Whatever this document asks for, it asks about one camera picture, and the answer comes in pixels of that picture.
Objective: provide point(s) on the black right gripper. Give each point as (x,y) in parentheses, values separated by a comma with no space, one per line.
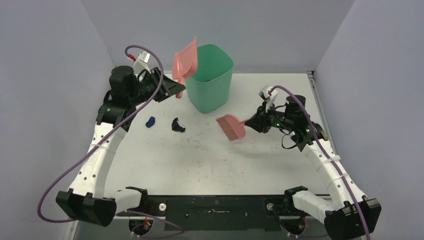
(262,120)

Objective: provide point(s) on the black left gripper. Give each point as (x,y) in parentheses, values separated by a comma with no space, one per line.
(168,87)

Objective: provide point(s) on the pink hand brush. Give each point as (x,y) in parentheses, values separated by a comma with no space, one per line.
(232,126)

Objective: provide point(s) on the pink plastic dustpan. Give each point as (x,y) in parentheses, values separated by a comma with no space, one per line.
(185,63)

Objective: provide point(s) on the green plastic bin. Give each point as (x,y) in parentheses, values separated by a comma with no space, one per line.
(208,89)

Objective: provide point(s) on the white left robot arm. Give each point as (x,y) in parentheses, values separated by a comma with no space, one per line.
(120,105)

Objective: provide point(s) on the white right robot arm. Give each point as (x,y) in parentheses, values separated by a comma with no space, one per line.
(350,213)

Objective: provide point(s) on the dark navy paper scrap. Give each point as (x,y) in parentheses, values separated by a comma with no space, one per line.
(176,127)

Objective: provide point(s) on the small blue paper scrap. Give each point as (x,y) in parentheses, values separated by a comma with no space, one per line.
(150,122)

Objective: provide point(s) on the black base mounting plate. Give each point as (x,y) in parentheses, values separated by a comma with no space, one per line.
(221,212)

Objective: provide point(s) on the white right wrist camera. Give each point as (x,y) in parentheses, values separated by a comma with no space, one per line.
(268,94)

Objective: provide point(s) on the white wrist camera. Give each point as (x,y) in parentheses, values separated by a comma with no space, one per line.
(141,62)
(268,94)

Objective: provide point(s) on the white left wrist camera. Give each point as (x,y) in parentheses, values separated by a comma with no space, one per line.
(141,62)

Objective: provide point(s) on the aluminium frame rail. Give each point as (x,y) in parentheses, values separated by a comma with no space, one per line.
(100,210)

